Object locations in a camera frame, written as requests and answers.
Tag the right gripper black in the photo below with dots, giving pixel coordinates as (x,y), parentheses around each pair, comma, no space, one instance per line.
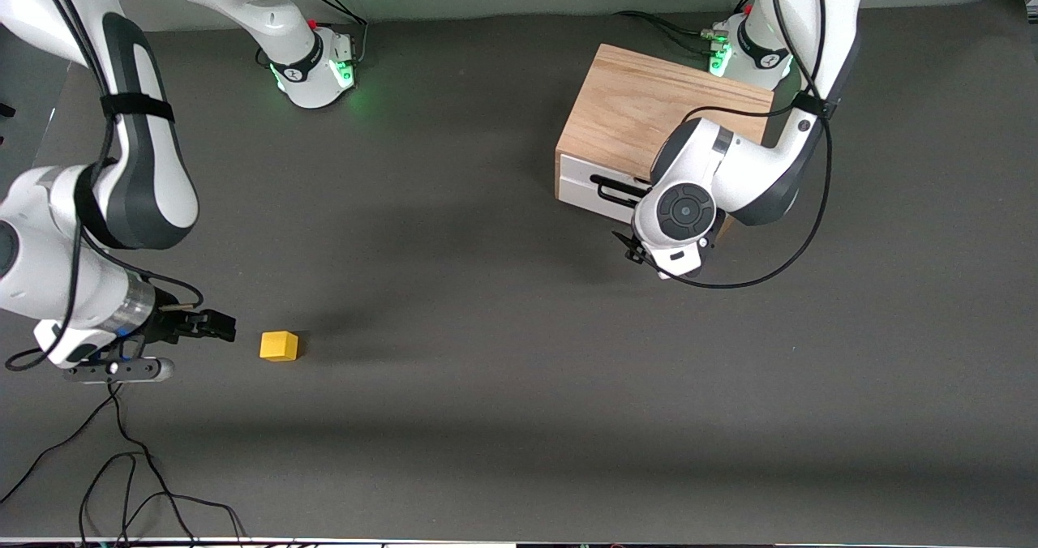
(173,322)

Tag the yellow cube block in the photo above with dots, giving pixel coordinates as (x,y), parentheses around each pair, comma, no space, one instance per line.
(279,346)

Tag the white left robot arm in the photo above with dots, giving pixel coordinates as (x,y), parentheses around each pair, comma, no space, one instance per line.
(730,175)

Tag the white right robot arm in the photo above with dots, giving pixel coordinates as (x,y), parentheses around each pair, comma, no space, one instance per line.
(146,167)

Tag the wooden drawer cabinet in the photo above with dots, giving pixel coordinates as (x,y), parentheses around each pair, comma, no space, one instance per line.
(649,102)

